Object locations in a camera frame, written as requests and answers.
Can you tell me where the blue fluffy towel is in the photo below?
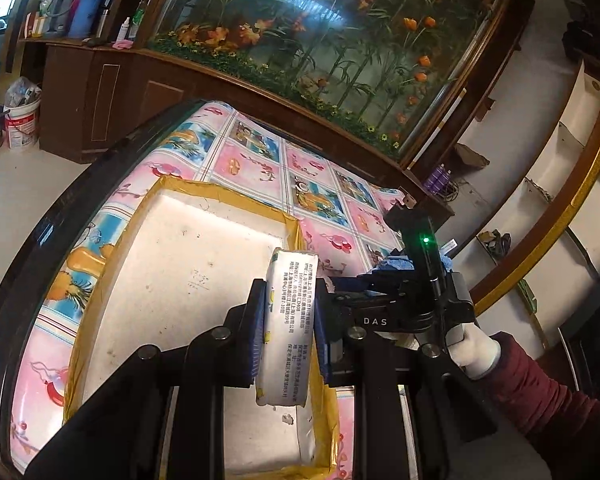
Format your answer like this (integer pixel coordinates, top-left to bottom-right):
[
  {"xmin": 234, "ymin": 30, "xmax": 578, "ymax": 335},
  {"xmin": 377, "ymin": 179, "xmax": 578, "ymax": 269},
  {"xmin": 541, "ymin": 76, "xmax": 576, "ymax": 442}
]
[{"xmin": 368, "ymin": 252, "xmax": 453, "ymax": 275}]

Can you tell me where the flower landscape glass panel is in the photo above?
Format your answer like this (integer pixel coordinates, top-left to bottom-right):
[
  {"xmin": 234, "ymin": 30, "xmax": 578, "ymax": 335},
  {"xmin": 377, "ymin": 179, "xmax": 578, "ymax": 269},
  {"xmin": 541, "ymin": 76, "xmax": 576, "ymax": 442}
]
[{"xmin": 148, "ymin": 0, "xmax": 509, "ymax": 159}]

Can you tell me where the white gloved right hand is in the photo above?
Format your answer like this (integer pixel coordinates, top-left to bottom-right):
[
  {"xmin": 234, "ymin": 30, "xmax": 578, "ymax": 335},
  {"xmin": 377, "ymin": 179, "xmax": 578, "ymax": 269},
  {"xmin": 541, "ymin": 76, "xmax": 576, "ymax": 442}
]
[{"xmin": 446, "ymin": 323, "xmax": 501, "ymax": 379}]

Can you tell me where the colourful patterned tablecloth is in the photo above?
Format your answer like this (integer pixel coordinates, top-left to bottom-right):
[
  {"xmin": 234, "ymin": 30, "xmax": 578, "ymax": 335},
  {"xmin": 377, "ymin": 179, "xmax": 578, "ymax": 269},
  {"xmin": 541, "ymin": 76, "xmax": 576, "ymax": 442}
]
[{"xmin": 10, "ymin": 102, "xmax": 405, "ymax": 471}]

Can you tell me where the white plastic bucket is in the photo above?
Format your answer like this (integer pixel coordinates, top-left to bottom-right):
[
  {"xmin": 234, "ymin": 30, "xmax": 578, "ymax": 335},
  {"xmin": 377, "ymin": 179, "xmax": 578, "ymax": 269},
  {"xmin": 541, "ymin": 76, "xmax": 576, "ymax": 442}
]
[{"xmin": 5, "ymin": 99, "xmax": 41, "ymax": 152}]

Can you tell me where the maroon sleeved right forearm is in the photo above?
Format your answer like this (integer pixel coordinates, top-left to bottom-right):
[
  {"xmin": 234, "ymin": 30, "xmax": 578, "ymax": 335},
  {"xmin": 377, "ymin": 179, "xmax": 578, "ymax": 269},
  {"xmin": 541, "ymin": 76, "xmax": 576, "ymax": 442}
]
[{"xmin": 479, "ymin": 333, "xmax": 600, "ymax": 445}]

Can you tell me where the lemon print tissue pack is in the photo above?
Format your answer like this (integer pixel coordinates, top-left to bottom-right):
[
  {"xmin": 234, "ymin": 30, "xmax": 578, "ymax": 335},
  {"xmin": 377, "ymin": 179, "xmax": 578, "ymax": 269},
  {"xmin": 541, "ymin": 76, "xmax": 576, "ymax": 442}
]
[{"xmin": 256, "ymin": 248, "xmax": 318, "ymax": 406}]

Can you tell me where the purple bottles pair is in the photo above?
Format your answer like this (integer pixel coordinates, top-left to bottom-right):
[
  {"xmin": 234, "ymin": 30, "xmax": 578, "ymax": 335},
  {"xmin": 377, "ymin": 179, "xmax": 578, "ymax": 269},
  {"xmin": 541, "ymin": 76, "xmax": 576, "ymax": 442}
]
[{"xmin": 425, "ymin": 164, "xmax": 450, "ymax": 194}]

